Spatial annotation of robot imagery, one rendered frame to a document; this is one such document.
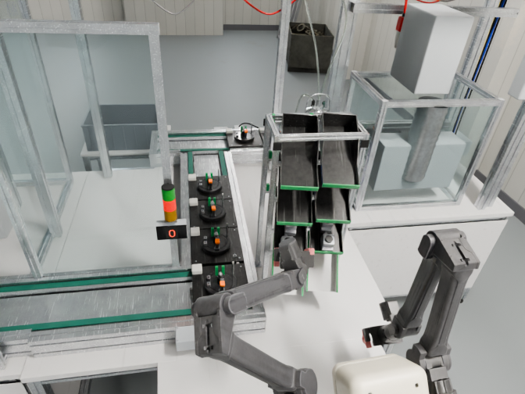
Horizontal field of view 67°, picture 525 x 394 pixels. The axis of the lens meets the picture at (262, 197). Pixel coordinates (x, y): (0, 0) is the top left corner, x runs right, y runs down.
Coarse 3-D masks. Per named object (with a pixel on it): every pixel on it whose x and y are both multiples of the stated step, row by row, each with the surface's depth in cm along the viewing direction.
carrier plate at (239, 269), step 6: (228, 264) 181; (234, 264) 181; (240, 264) 181; (204, 270) 177; (210, 270) 177; (228, 270) 178; (234, 270) 178; (240, 270) 178; (192, 276) 174; (198, 276) 174; (204, 276) 174; (240, 276) 176; (246, 276) 176; (192, 282) 171; (198, 282) 171; (240, 282) 173; (246, 282) 173; (192, 288) 169; (198, 288) 169; (204, 288) 169; (198, 294) 166; (204, 294) 166
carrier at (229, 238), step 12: (192, 228) 197; (216, 228) 201; (228, 228) 201; (192, 240) 193; (204, 240) 190; (228, 240) 191; (240, 240) 195; (192, 252) 186; (204, 252) 187; (216, 252) 185; (228, 252) 188; (240, 252) 188; (204, 264) 181; (216, 264) 182
